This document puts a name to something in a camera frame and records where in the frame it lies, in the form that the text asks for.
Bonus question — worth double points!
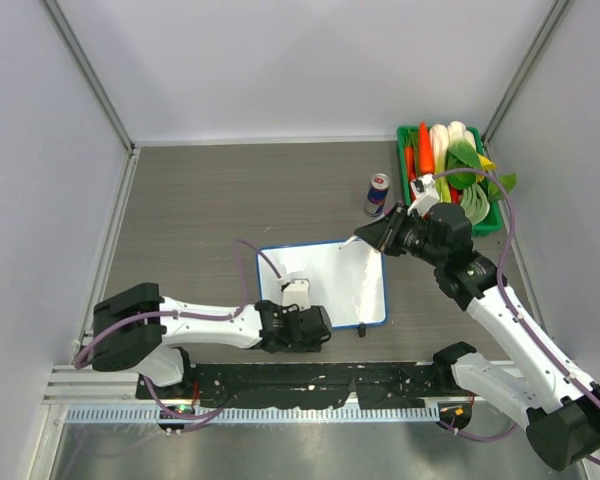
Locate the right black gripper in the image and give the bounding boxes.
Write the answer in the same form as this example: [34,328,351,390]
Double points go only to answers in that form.
[356,202,447,267]

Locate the magenta capped marker pen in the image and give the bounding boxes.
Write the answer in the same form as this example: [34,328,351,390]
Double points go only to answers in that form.
[339,235,357,249]

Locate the blue framed whiteboard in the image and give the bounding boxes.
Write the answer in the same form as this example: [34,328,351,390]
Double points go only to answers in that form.
[256,240,389,329]

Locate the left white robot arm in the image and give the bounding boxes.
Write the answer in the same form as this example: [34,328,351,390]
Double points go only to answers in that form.
[88,280,332,399]

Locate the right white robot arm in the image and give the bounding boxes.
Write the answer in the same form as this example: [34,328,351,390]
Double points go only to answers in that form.
[354,203,600,471]

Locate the blue silver energy drink can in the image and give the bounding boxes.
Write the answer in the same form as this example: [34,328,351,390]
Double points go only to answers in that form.
[364,173,391,217]

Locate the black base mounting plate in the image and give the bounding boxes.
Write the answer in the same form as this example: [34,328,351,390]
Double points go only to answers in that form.
[156,362,474,410]

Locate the small orange toy carrot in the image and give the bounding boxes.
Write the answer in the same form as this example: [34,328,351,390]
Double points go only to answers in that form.
[404,145,416,182]

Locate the large orange toy carrot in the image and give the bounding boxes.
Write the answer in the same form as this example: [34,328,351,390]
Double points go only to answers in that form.
[418,122,435,175]

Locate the pale green toy beans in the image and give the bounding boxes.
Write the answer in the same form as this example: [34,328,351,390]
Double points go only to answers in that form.
[460,184,490,226]

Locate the green toy leafy vegetable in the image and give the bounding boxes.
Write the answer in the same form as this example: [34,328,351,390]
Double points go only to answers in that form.
[440,139,503,203]

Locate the green plastic tray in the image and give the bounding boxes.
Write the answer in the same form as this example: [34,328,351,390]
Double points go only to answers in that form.
[397,126,502,237]

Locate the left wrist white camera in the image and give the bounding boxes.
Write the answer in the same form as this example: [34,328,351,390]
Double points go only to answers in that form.
[281,278,311,310]

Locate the wrist white camera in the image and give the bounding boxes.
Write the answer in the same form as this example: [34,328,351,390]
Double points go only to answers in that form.
[408,174,440,217]
[281,278,311,310]

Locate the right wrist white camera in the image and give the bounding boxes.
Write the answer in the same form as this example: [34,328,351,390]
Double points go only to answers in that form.
[408,174,440,217]

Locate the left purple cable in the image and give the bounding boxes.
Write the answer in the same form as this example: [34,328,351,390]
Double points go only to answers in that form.
[72,238,286,434]

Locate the white slotted cable duct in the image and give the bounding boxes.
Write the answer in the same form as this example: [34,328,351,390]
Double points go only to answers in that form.
[65,403,440,425]

